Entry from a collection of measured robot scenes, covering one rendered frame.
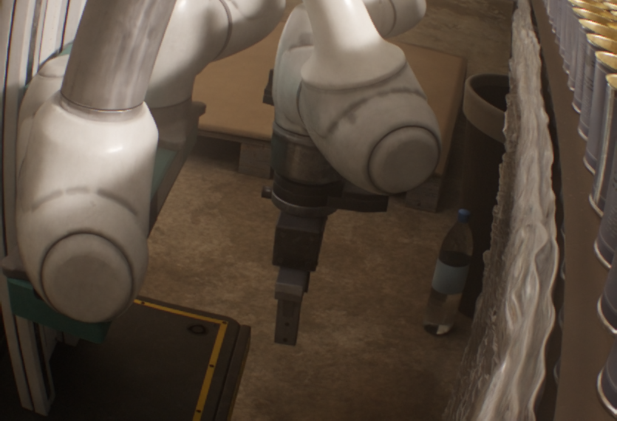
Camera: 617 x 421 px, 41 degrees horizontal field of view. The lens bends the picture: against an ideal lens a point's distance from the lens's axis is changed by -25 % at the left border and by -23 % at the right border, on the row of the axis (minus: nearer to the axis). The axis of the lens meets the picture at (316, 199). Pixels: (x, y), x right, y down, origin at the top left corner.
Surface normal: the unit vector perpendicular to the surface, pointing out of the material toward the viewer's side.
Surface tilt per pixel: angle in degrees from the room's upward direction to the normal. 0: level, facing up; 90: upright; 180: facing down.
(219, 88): 0
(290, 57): 78
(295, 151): 90
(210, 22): 84
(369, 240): 0
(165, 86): 96
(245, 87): 0
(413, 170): 98
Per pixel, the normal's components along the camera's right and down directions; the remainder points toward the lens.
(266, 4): 0.84, 0.41
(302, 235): -0.10, 0.42
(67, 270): 0.32, 0.57
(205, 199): 0.11, -0.90
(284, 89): -0.92, 0.11
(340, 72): -0.34, -0.14
